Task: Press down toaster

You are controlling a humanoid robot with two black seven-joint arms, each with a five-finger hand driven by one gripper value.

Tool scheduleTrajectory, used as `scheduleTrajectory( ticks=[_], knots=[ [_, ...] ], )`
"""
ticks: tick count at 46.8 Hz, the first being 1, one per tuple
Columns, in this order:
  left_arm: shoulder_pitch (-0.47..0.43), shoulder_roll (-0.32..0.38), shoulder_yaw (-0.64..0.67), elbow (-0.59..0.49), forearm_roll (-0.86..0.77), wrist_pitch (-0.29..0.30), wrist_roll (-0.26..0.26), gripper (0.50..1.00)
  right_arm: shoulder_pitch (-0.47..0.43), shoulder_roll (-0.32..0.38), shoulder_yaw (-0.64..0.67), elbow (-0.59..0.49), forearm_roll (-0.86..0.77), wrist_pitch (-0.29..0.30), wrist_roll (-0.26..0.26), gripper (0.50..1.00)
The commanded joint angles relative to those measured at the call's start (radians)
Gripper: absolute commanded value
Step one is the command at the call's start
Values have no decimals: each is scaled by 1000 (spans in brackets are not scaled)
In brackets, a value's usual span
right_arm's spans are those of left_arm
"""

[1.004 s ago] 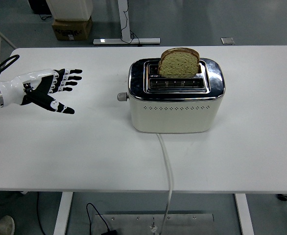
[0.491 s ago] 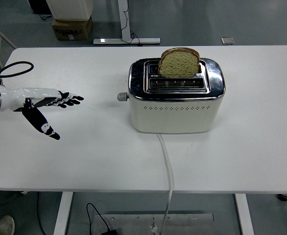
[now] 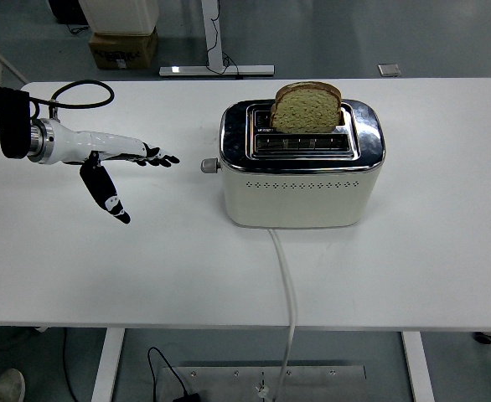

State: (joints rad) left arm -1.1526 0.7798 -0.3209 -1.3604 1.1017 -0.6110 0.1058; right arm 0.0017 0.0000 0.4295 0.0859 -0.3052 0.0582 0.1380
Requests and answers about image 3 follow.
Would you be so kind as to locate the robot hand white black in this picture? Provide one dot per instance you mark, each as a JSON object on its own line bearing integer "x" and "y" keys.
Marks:
{"x": 103, "y": 144}

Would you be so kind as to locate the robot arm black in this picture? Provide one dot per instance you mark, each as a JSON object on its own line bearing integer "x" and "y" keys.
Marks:
{"x": 13, "y": 121}

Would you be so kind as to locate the grey toaster lever knob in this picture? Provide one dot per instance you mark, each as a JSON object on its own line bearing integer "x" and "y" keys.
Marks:
{"x": 208, "y": 165}

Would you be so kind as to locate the cream toaster chrome top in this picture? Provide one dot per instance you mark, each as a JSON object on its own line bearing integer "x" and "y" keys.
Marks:
{"x": 296, "y": 201}

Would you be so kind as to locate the brown cardboard box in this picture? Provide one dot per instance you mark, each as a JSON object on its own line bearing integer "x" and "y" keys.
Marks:
{"x": 122, "y": 52}

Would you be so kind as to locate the white plastic container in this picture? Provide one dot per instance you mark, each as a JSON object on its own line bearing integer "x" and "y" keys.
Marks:
{"x": 120, "y": 14}

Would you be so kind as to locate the white desk leg with foot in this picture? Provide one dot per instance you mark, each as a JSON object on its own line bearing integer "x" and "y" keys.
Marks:
{"x": 212, "y": 69}

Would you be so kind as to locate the black box on floor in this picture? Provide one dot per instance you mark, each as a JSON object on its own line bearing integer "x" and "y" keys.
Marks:
{"x": 65, "y": 10}

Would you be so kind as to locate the brown bread slice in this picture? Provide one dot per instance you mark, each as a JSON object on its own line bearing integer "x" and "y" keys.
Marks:
{"x": 306, "y": 111}

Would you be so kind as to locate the white table leg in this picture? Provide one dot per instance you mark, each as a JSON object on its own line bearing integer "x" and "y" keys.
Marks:
{"x": 417, "y": 368}
{"x": 107, "y": 364}

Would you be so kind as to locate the person's shoe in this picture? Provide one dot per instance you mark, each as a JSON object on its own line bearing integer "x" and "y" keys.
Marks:
{"x": 8, "y": 385}

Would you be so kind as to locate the grey metal plate with screws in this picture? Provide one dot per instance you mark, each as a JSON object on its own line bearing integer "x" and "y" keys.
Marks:
{"x": 228, "y": 383}

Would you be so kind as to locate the grey floor socket plate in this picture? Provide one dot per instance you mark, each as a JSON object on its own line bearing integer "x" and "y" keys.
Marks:
{"x": 389, "y": 69}

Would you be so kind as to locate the black caster wheel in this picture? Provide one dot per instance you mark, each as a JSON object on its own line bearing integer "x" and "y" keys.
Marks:
{"x": 483, "y": 338}

